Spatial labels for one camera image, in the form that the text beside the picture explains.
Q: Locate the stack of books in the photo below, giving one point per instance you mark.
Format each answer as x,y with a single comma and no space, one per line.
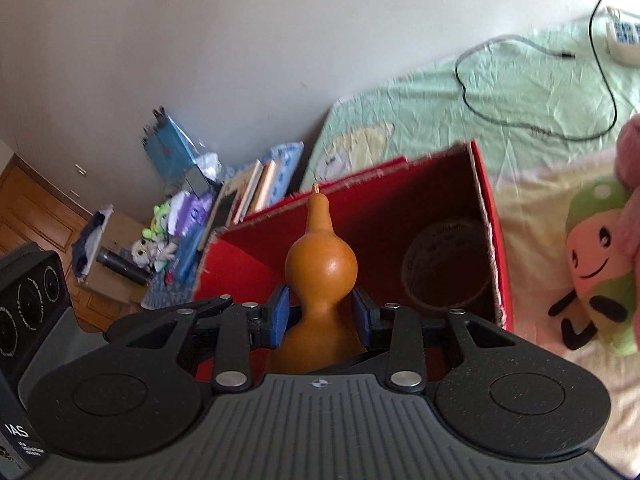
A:
258,184

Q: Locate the small black mirror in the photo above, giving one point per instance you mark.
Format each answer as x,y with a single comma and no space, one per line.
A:
197,181

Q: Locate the wooden door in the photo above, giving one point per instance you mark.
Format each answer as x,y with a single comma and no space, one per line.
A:
34,210

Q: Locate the green frog plush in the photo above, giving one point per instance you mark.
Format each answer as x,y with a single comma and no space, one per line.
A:
158,229

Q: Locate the black cylinder bottle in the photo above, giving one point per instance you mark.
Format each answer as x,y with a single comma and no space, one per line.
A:
122,266

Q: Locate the white flower plush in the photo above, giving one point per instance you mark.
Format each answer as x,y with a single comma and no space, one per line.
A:
151,255

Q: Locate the white power strip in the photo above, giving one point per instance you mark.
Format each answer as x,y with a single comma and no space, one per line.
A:
622,37

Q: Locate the green patterned bed sheet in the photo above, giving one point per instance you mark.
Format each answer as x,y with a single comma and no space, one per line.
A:
545,115

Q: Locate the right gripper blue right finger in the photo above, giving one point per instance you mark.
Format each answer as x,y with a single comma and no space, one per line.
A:
361,313

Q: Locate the brown cardboard box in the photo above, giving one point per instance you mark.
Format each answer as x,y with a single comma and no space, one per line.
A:
116,232

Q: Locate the black smartphone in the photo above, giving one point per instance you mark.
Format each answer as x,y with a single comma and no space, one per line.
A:
222,212

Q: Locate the blue checkered cloth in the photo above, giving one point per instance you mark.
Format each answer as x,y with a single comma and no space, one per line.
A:
161,295

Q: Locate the blue pencil case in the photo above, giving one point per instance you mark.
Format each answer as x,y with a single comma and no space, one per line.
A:
185,256

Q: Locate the pink plush toy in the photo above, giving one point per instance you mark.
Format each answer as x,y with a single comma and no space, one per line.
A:
627,158

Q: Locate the orange gourd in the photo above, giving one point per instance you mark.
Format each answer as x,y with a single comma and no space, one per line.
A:
321,269

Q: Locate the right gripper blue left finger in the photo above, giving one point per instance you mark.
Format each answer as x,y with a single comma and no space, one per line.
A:
278,311

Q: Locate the purple plush toy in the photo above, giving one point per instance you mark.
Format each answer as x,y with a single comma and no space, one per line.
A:
186,210

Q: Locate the green pink smiling plush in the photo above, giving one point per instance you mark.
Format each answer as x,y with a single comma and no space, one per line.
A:
603,277

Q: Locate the large red cardboard box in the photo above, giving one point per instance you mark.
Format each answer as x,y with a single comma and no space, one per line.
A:
378,212

